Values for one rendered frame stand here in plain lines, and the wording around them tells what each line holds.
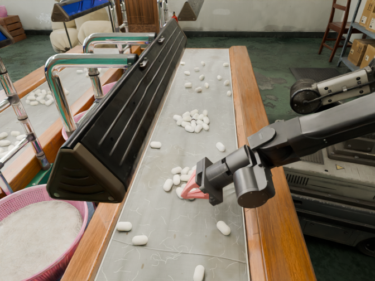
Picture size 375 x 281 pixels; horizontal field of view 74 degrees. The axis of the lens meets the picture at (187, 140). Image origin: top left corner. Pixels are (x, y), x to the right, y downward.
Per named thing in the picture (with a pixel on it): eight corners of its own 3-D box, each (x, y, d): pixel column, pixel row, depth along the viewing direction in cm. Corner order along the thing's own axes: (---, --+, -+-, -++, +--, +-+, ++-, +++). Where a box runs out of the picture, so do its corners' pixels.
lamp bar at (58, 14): (116, 3, 160) (114, -11, 156) (68, 22, 109) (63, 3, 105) (104, 3, 161) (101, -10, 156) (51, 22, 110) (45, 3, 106)
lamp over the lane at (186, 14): (204, 1, 154) (204, -12, 150) (196, 21, 104) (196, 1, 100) (191, 1, 155) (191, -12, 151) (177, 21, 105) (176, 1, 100)
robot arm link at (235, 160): (260, 150, 56) (245, 137, 53) (268, 174, 50) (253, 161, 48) (235, 165, 59) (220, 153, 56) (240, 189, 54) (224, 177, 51)
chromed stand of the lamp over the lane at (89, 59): (176, 178, 80) (164, 29, 55) (164, 232, 64) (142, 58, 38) (118, 175, 82) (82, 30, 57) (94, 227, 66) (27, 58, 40)
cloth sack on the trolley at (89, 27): (126, 44, 393) (123, 17, 371) (109, 58, 334) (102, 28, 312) (93, 43, 400) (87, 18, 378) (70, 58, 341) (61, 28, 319)
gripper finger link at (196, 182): (171, 196, 58) (201, 178, 54) (174, 175, 64) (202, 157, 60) (190, 211, 61) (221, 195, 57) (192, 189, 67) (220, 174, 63)
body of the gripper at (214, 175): (196, 190, 53) (225, 174, 49) (199, 159, 61) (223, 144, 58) (216, 206, 55) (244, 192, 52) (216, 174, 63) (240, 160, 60)
